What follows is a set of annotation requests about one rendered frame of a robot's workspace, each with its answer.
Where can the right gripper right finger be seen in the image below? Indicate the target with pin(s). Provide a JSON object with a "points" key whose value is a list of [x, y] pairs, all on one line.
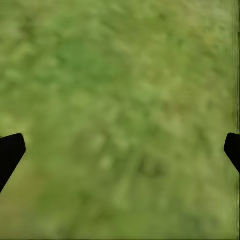
{"points": [[232, 149]]}

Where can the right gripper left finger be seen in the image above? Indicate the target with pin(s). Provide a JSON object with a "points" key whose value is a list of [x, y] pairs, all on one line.
{"points": [[12, 149]]}

